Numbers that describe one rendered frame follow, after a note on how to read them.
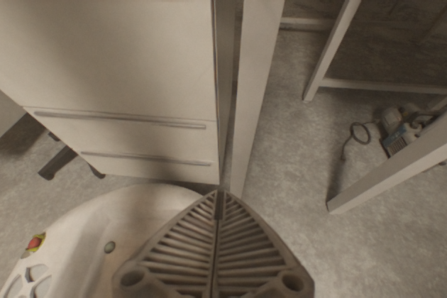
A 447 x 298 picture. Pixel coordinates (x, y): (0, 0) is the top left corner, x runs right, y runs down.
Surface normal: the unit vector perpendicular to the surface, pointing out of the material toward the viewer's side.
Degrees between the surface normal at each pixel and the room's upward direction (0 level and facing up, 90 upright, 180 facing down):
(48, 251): 0
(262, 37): 90
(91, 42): 90
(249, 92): 90
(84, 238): 74
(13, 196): 0
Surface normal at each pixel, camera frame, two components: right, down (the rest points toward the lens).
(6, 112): 0.99, 0.08
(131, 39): -0.11, 0.81
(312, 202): 0.00, -0.58
